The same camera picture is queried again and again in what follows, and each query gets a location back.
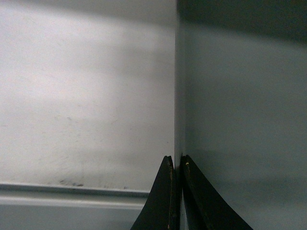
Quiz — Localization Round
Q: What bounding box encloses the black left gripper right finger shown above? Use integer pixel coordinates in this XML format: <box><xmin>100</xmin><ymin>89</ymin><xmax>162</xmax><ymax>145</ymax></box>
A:
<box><xmin>180</xmin><ymin>155</ymin><xmax>252</xmax><ymax>230</ymax></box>

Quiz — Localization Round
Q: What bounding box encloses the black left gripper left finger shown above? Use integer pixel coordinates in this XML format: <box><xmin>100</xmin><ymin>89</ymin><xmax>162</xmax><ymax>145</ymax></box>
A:
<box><xmin>131</xmin><ymin>156</ymin><xmax>177</xmax><ymax>230</ymax></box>

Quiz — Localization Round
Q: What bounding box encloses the white metal shelf unit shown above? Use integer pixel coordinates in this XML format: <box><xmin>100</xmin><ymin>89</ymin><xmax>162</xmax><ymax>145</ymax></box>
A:
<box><xmin>0</xmin><ymin>0</ymin><xmax>177</xmax><ymax>230</ymax></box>

